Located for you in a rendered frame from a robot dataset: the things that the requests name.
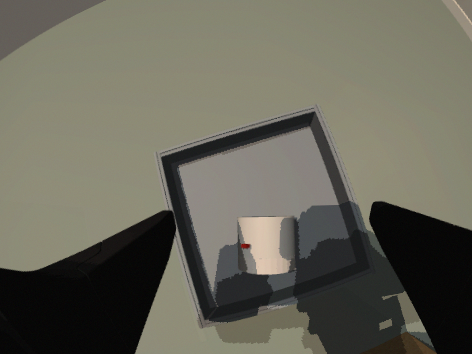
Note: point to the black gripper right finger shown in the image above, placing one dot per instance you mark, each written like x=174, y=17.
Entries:
x=433, y=260

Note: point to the beige cylinder with two slots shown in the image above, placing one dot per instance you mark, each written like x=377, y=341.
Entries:
x=266, y=244

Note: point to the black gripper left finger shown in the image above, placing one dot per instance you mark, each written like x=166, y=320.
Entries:
x=93, y=302

